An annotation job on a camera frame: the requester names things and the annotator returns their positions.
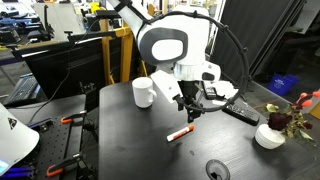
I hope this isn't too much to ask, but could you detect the white ribbed vase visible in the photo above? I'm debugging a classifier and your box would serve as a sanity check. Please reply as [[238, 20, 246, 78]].
[[254, 123, 287, 150]]

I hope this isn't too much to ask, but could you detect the black keyboard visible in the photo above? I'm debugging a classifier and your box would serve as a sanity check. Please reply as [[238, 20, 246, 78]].
[[2, 75, 40, 107]]

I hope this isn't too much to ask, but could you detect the orange black clamp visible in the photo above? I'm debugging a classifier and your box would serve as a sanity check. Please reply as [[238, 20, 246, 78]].
[[60, 111, 88, 125], [45, 152, 85, 178]]

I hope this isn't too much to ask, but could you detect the orange white marker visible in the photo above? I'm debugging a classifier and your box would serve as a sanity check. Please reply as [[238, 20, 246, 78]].
[[165, 124, 196, 143]]

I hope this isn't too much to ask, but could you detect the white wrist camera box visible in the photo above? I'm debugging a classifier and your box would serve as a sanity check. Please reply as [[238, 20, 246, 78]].
[[150, 69, 184, 104]]

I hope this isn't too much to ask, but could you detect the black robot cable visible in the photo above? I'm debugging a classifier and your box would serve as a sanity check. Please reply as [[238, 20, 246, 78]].
[[145, 9, 252, 114]]

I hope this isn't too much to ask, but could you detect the wide black monitor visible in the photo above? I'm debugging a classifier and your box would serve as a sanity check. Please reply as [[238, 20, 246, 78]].
[[12, 31, 123, 102]]

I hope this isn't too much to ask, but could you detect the white crumpled paper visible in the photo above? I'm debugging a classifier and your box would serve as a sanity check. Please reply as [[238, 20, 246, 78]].
[[213, 80, 241, 101]]

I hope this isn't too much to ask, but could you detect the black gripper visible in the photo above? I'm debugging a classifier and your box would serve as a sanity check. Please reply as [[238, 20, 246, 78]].
[[177, 79, 205, 124]]

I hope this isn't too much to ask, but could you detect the grey remote control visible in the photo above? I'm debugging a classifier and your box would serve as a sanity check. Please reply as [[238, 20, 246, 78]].
[[203, 82, 218, 100]]

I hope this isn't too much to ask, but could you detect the dark red flower bouquet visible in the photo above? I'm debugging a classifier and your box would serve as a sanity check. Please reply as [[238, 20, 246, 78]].
[[264, 90, 320, 148]]

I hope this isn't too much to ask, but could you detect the white ceramic mug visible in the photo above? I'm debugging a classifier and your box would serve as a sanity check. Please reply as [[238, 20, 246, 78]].
[[131, 76, 158, 109]]

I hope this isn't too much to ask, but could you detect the thin black monitor cable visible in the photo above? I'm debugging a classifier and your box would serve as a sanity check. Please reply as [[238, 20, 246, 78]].
[[25, 19, 101, 127]]

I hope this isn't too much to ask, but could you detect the black remote control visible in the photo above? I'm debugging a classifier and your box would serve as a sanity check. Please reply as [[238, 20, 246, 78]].
[[221, 101, 261, 127]]

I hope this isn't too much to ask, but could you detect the round table cable grommet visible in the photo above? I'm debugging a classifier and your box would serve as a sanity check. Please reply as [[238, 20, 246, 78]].
[[205, 159, 231, 180]]

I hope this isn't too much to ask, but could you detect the blue plastic bin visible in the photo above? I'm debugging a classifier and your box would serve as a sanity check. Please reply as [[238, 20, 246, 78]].
[[267, 72, 300, 97]]

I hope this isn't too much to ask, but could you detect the black folding partition screen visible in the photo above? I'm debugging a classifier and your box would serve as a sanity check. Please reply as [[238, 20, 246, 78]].
[[208, 0, 307, 90]]

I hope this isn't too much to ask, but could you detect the black perforated breadboard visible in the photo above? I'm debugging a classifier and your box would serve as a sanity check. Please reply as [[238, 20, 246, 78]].
[[25, 115, 84, 180]]

